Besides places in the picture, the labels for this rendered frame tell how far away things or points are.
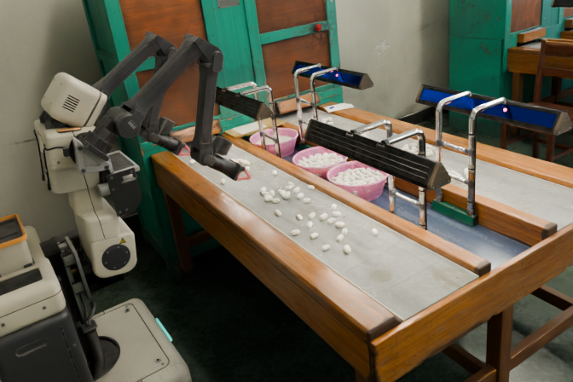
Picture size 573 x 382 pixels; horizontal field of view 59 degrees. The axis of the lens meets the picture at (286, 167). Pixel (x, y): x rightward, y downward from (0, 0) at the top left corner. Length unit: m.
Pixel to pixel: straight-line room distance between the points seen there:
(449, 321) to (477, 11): 3.40
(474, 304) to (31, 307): 1.35
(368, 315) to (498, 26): 3.42
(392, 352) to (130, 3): 2.03
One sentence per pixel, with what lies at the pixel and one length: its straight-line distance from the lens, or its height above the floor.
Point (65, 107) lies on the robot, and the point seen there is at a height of 1.30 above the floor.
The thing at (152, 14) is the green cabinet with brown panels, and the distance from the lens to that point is 2.78.
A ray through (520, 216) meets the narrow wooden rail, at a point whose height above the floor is 0.76.
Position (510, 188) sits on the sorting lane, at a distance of 2.15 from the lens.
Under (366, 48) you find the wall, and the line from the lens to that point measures 4.56.
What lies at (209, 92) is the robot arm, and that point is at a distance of 1.85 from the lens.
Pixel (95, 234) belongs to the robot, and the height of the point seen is 0.84.
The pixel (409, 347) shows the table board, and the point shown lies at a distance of 1.49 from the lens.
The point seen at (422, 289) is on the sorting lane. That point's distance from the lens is 1.56.
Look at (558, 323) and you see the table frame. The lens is 2.30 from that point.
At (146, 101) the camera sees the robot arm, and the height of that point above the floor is 1.29.
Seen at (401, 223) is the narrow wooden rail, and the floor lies 0.76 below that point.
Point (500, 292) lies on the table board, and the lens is 1.71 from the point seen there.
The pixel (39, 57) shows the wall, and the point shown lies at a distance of 3.42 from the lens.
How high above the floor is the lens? 1.67
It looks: 23 degrees down
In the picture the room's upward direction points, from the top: 7 degrees counter-clockwise
